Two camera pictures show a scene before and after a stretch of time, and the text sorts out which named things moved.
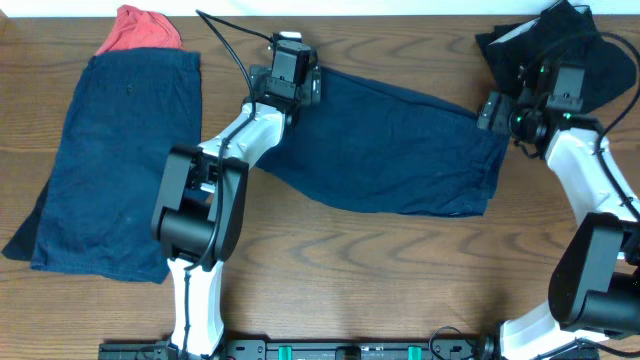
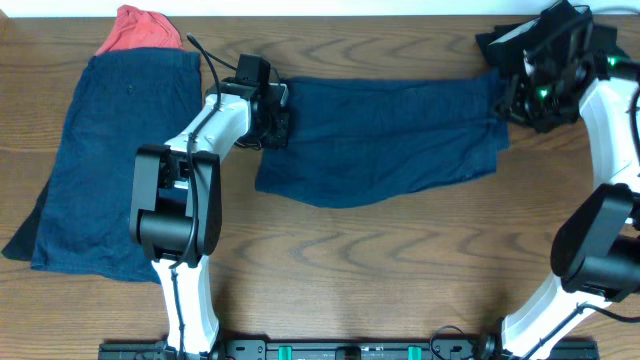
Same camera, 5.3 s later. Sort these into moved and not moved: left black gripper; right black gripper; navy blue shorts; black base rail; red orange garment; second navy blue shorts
Moved: navy blue shorts; right black gripper; left black gripper
Not moved: black base rail; second navy blue shorts; red orange garment
